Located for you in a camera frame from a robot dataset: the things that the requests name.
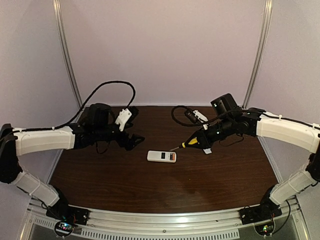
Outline yellow handled screwdriver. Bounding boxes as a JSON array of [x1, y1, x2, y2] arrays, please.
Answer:
[[169, 137, 198, 152]]

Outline white battery cover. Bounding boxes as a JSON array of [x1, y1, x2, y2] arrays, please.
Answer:
[[203, 148, 212, 155]]

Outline white remote control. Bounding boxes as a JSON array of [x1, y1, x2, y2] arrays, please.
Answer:
[[146, 150, 177, 163]]

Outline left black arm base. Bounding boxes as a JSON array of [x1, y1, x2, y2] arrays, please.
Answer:
[[41, 187, 90, 226]]

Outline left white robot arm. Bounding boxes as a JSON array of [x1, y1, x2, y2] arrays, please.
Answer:
[[0, 103, 145, 207]]

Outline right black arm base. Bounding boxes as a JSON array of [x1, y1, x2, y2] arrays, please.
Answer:
[[238, 186, 282, 225]]

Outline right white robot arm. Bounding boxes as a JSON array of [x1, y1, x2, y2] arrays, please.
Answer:
[[184, 93, 320, 206]]

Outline left circuit board with leds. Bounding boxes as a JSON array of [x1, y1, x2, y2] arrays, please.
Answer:
[[53, 221, 75, 238]]

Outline circuit board with leds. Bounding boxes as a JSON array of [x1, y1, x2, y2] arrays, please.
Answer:
[[53, 221, 75, 238], [254, 221, 275, 237]]

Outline right circuit board with leds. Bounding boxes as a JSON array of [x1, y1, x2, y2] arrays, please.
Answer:
[[254, 221, 275, 237]]

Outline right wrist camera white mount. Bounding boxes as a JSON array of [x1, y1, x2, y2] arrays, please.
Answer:
[[184, 109, 208, 124]]

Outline right black camera cable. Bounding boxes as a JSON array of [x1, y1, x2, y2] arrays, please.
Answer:
[[171, 105, 221, 128]]

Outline black camera cable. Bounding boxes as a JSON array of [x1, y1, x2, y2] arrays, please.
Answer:
[[67, 80, 136, 126], [171, 105, 221, 128]]

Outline left black camera cable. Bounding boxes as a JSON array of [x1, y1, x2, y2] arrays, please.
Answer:
[[67, 80, 136, 126]]

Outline aluminium front rail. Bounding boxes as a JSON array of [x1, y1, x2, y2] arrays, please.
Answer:
[[24, 196, 307, 240]]

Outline right aluminium corner post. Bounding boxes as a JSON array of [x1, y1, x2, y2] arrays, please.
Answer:
[[242, 0, 273, 108]]

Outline aluminium corner post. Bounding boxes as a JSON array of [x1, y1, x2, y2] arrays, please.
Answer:
[[242, 0, 273, 108], [52, 0, 83, 108]]

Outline left aluminium corner post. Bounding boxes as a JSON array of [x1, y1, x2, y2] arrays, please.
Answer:
[[52, 0, 83, 108]]

